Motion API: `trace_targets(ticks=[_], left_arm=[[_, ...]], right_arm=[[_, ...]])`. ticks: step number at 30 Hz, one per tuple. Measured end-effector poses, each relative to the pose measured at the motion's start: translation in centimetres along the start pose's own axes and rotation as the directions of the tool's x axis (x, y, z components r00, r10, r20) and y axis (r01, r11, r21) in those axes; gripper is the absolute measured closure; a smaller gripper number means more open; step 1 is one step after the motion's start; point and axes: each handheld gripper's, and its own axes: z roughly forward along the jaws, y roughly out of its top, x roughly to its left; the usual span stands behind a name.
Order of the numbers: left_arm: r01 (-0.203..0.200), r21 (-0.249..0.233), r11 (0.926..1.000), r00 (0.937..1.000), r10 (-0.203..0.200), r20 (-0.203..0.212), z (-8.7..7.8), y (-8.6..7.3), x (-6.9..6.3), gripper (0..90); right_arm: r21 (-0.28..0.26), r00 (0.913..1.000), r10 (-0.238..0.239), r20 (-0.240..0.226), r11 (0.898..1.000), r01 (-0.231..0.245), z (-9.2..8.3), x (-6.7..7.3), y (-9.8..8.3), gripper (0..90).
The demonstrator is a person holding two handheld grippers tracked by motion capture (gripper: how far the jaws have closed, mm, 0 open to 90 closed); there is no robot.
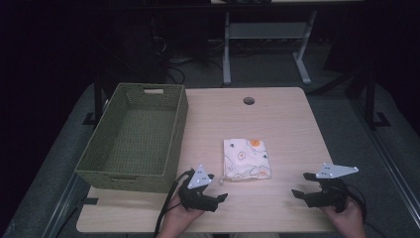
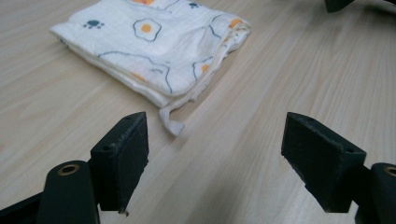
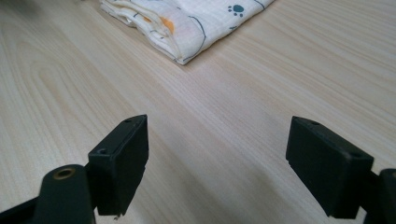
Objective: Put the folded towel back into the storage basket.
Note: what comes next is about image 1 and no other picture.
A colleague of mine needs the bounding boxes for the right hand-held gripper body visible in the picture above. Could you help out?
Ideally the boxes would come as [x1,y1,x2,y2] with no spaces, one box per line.
[306,162,361,213]

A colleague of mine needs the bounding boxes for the black metal stand post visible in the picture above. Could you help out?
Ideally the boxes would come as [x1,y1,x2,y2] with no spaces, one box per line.
[82,73,108,127]
[363,70,392,130]

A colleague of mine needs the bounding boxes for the person's left hand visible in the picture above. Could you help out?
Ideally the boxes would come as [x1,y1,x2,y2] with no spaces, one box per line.
[157,193,206,238]

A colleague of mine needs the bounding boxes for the black floor cables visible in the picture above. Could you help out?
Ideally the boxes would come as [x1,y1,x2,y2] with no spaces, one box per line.
[160,37,229,85]

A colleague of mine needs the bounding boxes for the aluminium floor rail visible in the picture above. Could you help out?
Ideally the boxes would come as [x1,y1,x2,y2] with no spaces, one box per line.
[41,173,82,238]
[349,98,420,230]

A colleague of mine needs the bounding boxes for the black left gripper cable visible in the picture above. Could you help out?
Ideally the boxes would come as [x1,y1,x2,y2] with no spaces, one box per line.
[153,168,196,238]

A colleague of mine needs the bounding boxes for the white patterned cloth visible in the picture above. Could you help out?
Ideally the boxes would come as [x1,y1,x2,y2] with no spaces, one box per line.
[220,137,273,183]

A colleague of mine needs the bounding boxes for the green woven basket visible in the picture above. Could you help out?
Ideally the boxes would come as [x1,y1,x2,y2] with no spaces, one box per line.
[73,81,189,194]

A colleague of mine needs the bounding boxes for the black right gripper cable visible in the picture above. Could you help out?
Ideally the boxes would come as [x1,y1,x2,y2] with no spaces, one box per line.
[345,182,368,223]

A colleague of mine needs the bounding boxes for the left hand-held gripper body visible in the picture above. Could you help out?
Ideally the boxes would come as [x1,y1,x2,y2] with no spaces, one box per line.
[177,163,219,213]

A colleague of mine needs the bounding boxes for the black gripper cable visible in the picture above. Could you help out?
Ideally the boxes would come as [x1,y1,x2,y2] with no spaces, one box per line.
[153,168,196,238]
[345,182,368,223]

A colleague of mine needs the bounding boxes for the person's right hand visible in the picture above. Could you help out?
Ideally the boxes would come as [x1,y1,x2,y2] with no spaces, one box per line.
[321,197,367,238]

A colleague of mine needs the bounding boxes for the grey metal desk frame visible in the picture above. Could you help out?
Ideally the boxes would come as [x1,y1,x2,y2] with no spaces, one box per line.
[222,9,319,86]

